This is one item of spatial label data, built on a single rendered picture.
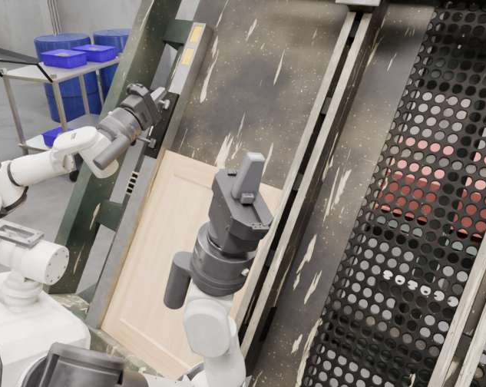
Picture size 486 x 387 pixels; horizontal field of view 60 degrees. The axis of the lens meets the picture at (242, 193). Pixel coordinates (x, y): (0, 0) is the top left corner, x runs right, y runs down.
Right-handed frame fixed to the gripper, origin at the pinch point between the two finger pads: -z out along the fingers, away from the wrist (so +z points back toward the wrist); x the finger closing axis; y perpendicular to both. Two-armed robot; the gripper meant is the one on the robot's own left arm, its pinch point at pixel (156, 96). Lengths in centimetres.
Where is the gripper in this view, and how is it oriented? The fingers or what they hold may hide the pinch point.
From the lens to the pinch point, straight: 119.5
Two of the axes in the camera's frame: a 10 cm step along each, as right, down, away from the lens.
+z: -5.6, 6.9, -4.5
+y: 7.9, 3.0, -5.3
